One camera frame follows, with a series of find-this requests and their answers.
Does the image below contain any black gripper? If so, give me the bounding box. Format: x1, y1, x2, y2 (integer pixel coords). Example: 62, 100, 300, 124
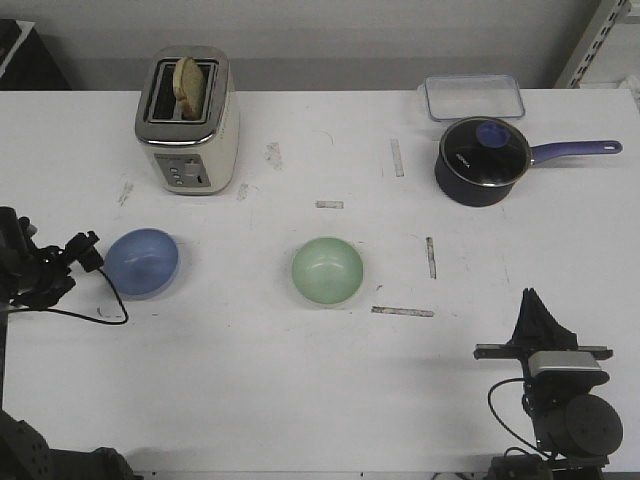
1, 207, 104, 308
473, 288, 613, 380

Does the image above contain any blue bowl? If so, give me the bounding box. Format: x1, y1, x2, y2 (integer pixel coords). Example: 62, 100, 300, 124
104, 228, 180, 300

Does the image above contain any light green bowl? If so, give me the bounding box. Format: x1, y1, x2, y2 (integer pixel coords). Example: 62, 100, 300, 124
291, 237, 364, 305

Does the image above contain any cream and chrome toaster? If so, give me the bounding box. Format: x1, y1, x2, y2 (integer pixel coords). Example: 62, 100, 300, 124
134, 45, 240, 196

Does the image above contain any dark blue saucepan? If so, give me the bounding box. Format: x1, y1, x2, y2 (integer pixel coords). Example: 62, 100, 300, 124
434, 135, 623, 207

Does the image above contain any glass pot lid blue knob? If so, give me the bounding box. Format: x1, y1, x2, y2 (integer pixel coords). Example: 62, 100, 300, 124
440, 116, 531, 187

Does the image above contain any toast slice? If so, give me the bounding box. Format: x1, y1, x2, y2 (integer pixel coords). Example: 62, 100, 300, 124
172, 57, 206, 121

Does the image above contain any clear plastic food container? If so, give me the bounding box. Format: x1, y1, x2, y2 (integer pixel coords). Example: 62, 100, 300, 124
419, 74, 526, 122

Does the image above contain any white slotted shelf rack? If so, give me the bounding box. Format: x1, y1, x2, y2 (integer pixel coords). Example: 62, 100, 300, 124
553, 1, 639, 89

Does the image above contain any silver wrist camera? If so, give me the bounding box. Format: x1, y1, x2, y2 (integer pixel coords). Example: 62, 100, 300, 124
527, 351, 601, 377

